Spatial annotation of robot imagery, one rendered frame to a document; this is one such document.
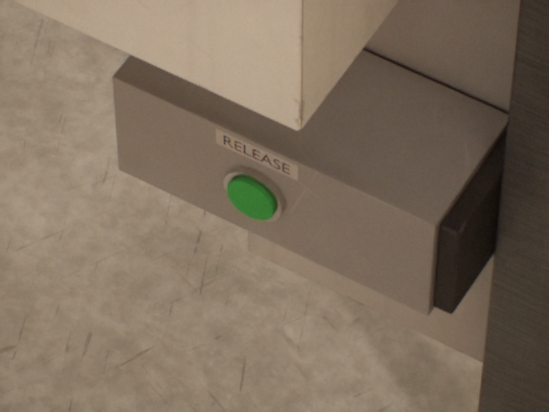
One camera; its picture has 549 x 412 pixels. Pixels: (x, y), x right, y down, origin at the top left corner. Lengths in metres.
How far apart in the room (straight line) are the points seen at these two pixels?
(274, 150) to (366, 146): 0.05
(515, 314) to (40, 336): 1.36
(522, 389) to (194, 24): 0.41
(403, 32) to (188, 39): 0.23
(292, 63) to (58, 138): 1.76
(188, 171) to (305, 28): 0.30
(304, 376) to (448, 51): 1.36
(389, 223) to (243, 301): 1.42
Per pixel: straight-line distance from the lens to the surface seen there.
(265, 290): 2.87
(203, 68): 1.29
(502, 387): 1.60
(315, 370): 2.81
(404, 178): 1.45
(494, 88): 1.48
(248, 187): 1.48
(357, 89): 1.49
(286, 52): 1.24
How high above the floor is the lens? 2.32
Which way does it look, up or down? 52 degrees down
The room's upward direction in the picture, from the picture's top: straight up
